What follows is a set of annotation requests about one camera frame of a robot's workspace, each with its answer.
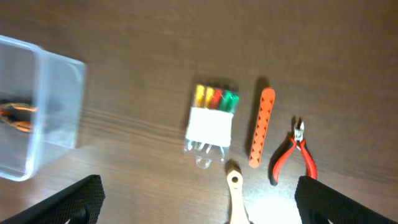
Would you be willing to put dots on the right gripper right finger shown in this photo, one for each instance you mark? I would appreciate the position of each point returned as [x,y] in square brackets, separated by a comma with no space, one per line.
[318,203]

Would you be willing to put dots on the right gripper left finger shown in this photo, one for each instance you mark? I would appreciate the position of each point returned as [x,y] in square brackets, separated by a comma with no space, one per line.
[78,203]

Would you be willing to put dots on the orange black long-nose pliers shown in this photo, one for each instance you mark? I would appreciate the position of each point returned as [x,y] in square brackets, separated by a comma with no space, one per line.
[18,115]

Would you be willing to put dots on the orange bit holder strip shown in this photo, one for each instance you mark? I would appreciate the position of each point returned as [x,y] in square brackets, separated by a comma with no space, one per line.
[267,100]

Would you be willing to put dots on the screwdriver set clear pack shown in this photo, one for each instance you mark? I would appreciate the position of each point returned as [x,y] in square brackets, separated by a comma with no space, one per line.
[209,128]

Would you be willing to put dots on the clear plastic container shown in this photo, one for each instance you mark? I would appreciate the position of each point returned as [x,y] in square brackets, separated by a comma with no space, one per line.
[55,85]

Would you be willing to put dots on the red handled side cutters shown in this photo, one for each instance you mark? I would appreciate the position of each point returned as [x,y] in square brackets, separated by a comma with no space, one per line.
[295,141]

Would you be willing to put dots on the orange scraper wooden handle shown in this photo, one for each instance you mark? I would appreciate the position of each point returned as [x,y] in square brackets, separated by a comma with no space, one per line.
[235,183]

